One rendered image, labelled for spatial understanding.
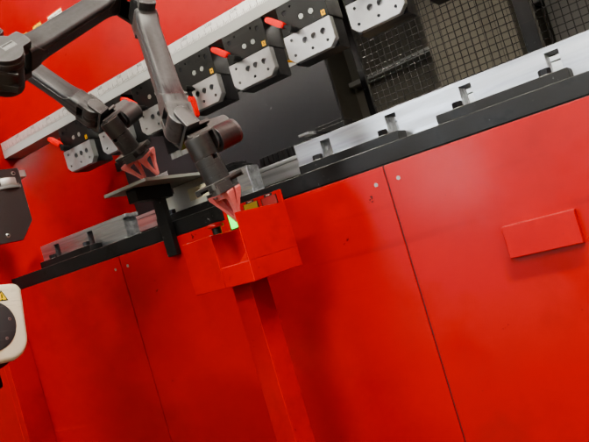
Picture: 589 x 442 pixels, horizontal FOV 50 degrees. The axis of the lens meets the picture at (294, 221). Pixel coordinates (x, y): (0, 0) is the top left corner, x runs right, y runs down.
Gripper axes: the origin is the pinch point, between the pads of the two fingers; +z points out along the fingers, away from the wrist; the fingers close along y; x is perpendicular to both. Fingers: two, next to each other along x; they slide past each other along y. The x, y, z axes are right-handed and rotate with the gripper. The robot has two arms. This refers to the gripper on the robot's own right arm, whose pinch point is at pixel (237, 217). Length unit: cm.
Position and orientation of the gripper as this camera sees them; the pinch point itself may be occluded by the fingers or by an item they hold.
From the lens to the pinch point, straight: 138.9
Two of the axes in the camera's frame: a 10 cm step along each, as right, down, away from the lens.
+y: 5.4, -4.0, 7.4
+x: -7.1, 2.4, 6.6
